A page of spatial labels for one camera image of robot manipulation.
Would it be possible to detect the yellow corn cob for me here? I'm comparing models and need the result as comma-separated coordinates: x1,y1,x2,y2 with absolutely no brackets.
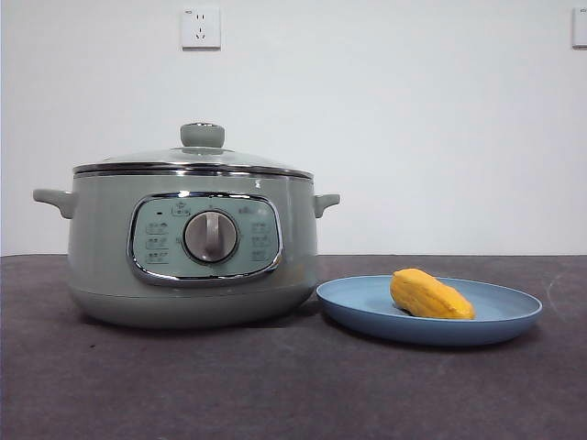
389,269,477,321

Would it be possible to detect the glass lid with green knob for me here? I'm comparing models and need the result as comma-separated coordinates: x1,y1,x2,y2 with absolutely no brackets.
72,122,316,178

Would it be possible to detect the white wall switch plate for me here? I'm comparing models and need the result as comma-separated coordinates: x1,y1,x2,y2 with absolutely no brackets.
571,6,587,50

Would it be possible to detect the pale green electric steamer pot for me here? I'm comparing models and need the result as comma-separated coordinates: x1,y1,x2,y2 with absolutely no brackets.
32,171,341,330

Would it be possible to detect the blue round plate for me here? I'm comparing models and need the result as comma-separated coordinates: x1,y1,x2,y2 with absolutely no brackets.
316,274,544,347

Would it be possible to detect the white wall power socket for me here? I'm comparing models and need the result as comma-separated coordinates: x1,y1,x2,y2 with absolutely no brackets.
182,7,222,50

